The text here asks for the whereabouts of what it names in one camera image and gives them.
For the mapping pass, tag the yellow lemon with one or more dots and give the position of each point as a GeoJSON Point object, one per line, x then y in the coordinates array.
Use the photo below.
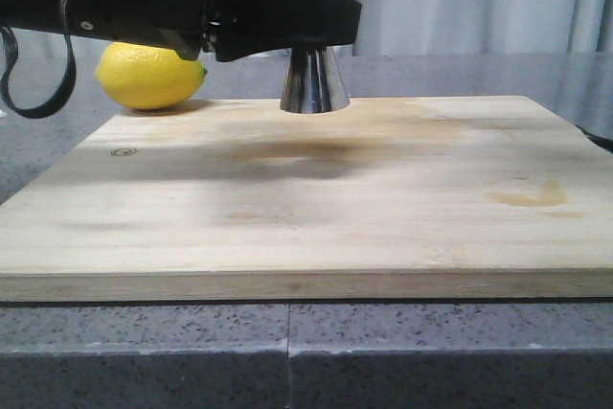
{"type": "Point", "coordinates": [147, 78]}

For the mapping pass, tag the steel double jigger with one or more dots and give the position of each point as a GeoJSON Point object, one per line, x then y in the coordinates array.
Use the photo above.
{"type": "Point", "coordinates": [313, 83]}

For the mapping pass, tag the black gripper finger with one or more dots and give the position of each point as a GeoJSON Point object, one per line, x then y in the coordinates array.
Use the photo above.
{"type": "Point", "coordinates": [248, 27]}

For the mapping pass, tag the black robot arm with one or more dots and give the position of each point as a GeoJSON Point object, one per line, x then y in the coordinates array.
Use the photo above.
{"type": "Point", "coordinates": [45, 16]}

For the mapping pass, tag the wooden cutting board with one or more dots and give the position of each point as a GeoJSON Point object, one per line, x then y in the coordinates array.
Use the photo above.
{"type": "Point", "coordinates": [388, 198]}

